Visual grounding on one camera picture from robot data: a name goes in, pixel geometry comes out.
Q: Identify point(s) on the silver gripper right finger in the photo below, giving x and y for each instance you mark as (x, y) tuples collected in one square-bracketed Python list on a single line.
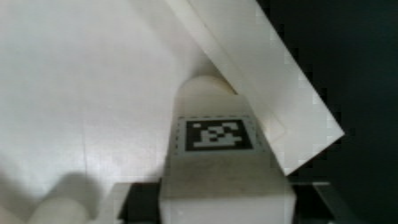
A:
[(319, 207)]

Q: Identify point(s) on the white square table top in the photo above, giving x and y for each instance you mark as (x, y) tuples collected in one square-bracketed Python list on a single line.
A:
[(97, 56)]

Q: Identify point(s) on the white table leg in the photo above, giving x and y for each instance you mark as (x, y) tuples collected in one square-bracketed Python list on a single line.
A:
[(224, 186)]

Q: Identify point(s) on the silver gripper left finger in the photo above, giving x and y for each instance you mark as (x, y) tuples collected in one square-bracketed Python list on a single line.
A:
[(129, 204)]

